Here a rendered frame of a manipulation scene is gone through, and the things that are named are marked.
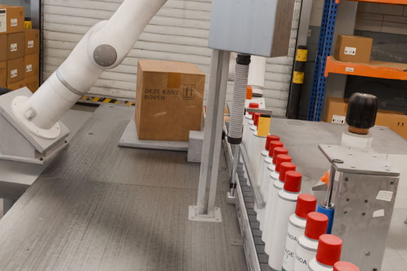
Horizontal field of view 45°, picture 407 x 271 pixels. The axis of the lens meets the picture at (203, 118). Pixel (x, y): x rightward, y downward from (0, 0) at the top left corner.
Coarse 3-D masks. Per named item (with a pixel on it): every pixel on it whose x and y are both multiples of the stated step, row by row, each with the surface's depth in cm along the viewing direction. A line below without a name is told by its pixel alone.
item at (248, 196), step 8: (232, 144) 182; (232, 152) 178; (240, 168) 157; (240, 176) 150; (240, 184) 143; (248, 192) 137; (248, 200) 132; (248, 208) 127; (248, 216) 122; (256, 216) 123; (256, 224) 118; (256, 232) 114; (256, 240) 110; (256, 248) 107; (264, 248) 107; (264, 256) 103; (264, 264) 100
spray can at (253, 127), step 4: (256, 116) 142; (256, 120) 143; (256, 124) 143; (252, 128) 143; (252, 132) 143; (252, 136) 143; (248, 140) 145; (248, 144) 145; (248, 148) 145; (248, 152) 145; (248, 156) 145; (248, 160) 145; (244, 176) 148
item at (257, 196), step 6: (228, 108) 203; (240, 144) 154; (240, 150) 150; (246, 156) 143; (246, 162) 137; (246, 168) 134; (252, 174) 128; (252, 180) 124; (252, 186) 120; (258, 192) 116; (258, 198) 113; (258, 204) 110
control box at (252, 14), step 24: (216, 0) 113; (240, 0) 109; (264, 0) 106; (288, 0) 108; (216, 24) 114; (240, 24) 110; (264, 24) 107; (288, 24) 111; (216, 48) 115; (240, 48) 111; (264, 48) 108; (288, 48) 114
